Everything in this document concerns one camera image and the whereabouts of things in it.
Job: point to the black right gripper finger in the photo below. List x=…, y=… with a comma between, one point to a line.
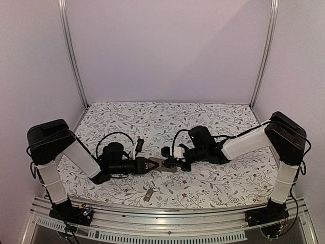
x=171, y=161
x=173, y=166

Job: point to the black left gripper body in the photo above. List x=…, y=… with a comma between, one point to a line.
x=136, y=169

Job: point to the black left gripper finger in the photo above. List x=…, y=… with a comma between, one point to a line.
x=145, y=168
x=153, y=162

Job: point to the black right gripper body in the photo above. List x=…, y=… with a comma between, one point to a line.
x=185, y=167

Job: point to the white remote control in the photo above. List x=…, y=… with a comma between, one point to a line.
x=163, y=169

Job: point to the grey battery compartment cover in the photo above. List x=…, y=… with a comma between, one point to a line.
x=148, y=195

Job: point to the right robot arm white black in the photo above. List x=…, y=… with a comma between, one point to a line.
x=279, y=132

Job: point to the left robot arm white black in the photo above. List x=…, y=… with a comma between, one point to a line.
x=50, y=140

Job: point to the floral patterned table mat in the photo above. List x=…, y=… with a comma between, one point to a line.
x=248, y=180

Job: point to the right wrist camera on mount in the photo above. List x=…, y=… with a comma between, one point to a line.
x=176, y=152

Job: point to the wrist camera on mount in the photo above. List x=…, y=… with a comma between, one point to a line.
x=137, y=148
x=176, y=152

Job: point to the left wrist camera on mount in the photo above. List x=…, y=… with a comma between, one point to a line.
x=137, y=148

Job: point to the front aluminium rail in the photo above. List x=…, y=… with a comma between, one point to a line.
x=132, y=220

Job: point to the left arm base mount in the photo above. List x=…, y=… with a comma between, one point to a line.
x=81, y=214

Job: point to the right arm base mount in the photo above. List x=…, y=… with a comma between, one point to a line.
x=272, y=212

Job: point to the white slotted cable duct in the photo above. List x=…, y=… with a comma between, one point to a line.
x=51, y=223

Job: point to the right aluminium frame post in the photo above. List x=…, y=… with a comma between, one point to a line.
x=266, y=52

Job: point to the aluminium frame post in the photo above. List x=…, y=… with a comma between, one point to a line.
x=70, y=51
x=266, y=52

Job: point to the left aluminium frame post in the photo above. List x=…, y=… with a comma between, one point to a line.
x=70, y=51

